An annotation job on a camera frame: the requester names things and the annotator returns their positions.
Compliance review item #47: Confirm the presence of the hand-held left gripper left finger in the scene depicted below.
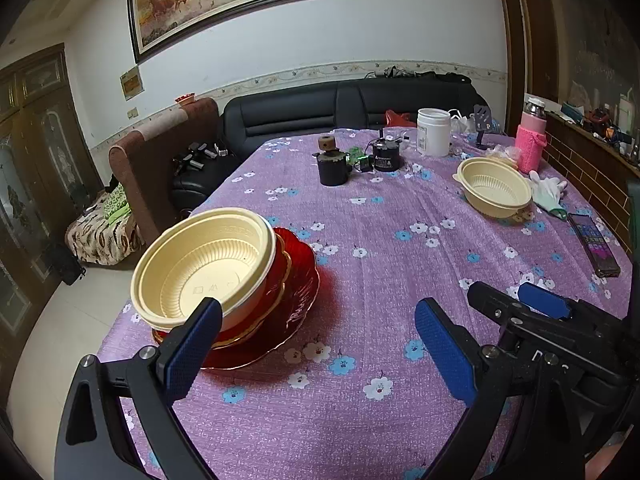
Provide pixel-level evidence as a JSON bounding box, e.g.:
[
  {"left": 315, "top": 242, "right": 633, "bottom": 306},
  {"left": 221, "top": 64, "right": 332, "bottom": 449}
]
[{"left": 54, "top": 297, "right": 223, "bottom": 480}]

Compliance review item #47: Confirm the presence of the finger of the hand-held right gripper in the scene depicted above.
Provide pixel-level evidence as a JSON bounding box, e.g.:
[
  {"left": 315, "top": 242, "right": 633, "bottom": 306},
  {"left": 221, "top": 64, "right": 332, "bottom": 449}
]
[
  {"left": 467, "top": 281, "right": 523, "bottom": 333},
  {"left": 517, "top": 282, "right": 574, "bottom": 321}
]

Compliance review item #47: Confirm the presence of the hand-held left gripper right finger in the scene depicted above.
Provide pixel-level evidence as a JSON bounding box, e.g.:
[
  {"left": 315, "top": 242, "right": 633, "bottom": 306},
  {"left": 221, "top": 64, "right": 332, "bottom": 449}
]
[{"left": 414, "top": 297, "right": 587, "bottom": 480}]

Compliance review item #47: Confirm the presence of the cream plastic bowl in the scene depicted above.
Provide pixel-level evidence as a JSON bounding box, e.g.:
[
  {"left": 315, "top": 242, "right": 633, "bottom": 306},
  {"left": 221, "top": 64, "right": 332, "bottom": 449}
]
[
  {"left": 453, "top": 156, "right": 533, "bottom": 220},
  {"left": 131, "top": 208, "right": 277, "bottom": 323}
]

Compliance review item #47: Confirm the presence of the small red glass plate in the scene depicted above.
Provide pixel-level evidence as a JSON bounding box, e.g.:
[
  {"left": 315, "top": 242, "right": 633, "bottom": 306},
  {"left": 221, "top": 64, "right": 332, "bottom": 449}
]
[{"left": 152, "top": 232, "right": 293, "bottom": 350}]

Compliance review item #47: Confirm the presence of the large red glass plate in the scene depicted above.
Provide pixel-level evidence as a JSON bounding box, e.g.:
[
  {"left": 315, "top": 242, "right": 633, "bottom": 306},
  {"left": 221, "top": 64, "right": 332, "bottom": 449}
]
[{"left": 150, "top": 227, "right": 321, "bottom": 371}]

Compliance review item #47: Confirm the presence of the smartphone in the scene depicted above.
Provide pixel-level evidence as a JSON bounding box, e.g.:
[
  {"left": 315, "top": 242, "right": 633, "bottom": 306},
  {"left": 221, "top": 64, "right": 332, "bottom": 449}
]
[{"left": 567, "top": 212, "right": 621, "bottom": 278}]

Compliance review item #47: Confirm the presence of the purple floral tablecloth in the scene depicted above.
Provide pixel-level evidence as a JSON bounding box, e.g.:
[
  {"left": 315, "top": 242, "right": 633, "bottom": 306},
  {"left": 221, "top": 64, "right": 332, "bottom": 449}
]
[{"left": 97, "top": 127, "right": 638, "bottom": 480}]

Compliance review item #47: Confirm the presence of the white glove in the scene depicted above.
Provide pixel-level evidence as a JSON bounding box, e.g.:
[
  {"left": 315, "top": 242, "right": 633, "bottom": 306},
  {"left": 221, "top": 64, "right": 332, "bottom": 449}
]
[{"left": 529, "top": 170, "right": 570, "bottom": 221}]

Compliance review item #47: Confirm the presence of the leaf patterned blanket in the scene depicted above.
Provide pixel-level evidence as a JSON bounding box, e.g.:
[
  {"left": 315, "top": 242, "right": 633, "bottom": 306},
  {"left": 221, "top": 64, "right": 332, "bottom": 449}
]
[{"left": 65, "top": 182, "right": 143, "bottom": 266}]

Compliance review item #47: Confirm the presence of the pink sleeved bottle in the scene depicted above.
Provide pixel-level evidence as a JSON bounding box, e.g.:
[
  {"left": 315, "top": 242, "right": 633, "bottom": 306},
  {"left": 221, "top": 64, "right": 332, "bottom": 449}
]
[{"left": 516, "top": 96, "right": 550, "bottom": 174}]

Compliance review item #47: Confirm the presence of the black bag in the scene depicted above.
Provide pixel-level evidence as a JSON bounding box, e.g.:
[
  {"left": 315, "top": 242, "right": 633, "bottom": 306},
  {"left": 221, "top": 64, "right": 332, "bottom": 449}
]
[{"left": 47, "top": 242, "right": 87, "bottom": 286}]

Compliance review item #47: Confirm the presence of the white plastic jar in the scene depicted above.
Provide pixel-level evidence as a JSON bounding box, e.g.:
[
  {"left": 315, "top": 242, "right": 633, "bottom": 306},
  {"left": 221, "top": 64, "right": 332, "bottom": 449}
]
[{"left": 416, "top": 108, "right": 452, "bottom": 157}]

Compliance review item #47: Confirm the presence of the black round device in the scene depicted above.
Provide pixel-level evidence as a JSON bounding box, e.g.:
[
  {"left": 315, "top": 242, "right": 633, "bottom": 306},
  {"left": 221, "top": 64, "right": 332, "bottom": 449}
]
[{"left": 371, "top": 139, "right": 403, "bottom": 171}]

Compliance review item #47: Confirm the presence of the brown armchair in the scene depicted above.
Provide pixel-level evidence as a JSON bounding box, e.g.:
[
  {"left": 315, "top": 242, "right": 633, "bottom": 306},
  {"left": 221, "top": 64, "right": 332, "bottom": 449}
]
[{"left": 108, "top": 97, "right": 221, "bottom": 246}]

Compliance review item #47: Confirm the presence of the black tool pile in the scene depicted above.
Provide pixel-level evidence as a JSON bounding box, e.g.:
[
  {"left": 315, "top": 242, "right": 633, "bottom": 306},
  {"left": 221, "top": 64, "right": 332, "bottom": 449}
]
[{"left": 172, "top": 142, "right": 229, "bottom": 176}]

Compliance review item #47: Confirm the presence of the black cylinder container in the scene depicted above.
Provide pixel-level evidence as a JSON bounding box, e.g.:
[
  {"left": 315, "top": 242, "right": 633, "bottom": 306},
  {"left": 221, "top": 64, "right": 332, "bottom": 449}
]
[{"left": 316, "top": 152, "right": 350, "bottom": 187}]

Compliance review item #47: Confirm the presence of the wooden door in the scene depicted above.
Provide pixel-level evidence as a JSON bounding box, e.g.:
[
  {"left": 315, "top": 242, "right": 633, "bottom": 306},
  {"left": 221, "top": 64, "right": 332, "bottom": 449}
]
[{"left": 0, "top": 42, "right": 103, "bottom": 341}]

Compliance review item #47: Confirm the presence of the wooden cabinet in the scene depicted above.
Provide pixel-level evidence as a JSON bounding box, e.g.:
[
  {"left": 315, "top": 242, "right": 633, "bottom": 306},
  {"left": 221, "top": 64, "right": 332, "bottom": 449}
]
[{"left": 492, "top": 0, "right": 640, "bottom": 251}]

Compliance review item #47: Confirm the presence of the black leather sofa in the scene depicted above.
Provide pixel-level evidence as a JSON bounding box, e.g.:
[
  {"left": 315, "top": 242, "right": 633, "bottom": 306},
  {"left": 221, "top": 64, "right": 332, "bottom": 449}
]
[{"left": 172, "top": 79, "right": 493, "bottom": 211}]

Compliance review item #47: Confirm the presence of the yellow wall plaque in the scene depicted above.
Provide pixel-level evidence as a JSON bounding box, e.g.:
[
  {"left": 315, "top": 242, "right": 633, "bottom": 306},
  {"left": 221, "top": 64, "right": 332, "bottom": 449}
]
[{"left": 120, "top": 66, "right": 144, "bottom": 100}]

